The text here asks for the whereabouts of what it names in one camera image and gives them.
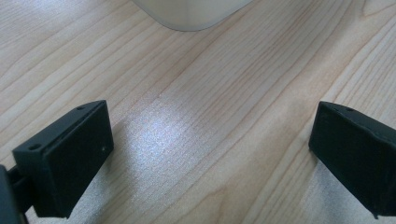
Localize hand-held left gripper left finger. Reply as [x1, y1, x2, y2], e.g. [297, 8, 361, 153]
[12, 99, 115, 219]

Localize white plastic container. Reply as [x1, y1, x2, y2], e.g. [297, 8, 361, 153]
[132, 0, 254, 33]

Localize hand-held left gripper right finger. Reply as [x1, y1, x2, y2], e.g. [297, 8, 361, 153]
[308, 100, 396, 219]

